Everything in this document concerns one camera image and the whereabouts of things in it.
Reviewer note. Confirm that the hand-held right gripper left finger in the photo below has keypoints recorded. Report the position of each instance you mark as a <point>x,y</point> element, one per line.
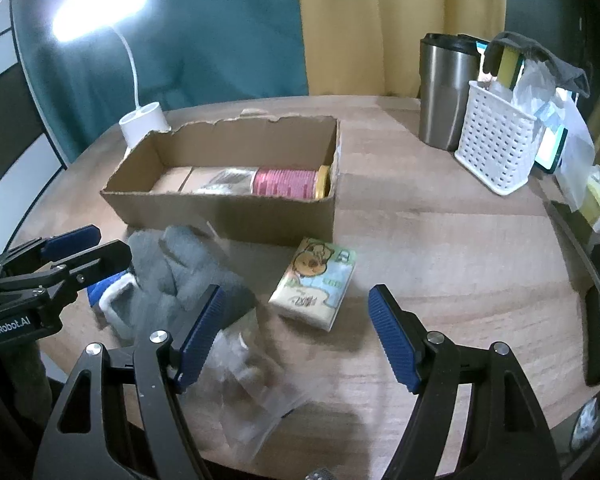
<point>200,335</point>

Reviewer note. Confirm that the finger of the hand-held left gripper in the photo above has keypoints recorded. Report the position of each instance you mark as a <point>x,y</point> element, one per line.
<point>72,241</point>
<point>105,260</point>

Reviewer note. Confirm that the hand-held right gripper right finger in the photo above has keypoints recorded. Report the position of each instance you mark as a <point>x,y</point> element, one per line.
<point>392,340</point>

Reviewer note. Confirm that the grey knit glove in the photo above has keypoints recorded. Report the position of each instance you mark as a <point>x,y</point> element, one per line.
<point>180,270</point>

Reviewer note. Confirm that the clear plastic bag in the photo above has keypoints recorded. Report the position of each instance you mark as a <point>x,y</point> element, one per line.
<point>250,390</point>

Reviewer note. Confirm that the small white carton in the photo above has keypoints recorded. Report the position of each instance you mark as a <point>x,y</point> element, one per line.
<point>310,285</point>

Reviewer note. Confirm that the cardboard box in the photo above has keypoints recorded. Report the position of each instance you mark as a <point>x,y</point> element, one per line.
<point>220,215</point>

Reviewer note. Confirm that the white desk lamp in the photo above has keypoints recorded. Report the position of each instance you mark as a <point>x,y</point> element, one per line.
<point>145,125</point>

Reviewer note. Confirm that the small plastic packet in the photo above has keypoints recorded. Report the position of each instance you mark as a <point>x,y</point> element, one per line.
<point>225,180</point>

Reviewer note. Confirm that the black tray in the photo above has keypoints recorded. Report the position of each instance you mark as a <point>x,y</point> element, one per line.
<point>580,245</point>

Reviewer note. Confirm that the white perforated plastic basket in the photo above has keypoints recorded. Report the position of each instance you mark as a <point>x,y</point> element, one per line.
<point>490,135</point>

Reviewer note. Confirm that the teal curtain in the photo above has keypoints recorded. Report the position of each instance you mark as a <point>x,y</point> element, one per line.
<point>205,35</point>

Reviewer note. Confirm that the steel tumbler with black lid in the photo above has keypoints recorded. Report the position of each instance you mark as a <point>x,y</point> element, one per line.
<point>442,95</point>

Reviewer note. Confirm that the plastic bag with yellow sponges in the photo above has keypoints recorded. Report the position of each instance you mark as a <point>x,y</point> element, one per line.
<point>577,160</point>

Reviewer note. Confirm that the crumpled clear plastic wrap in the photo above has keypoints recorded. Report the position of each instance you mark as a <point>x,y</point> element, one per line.
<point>530,90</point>

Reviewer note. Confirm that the yellow curtain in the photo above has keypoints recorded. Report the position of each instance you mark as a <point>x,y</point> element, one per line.
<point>380,20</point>

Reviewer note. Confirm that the grey cloth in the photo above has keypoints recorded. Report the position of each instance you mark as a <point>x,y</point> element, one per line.
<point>565,67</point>

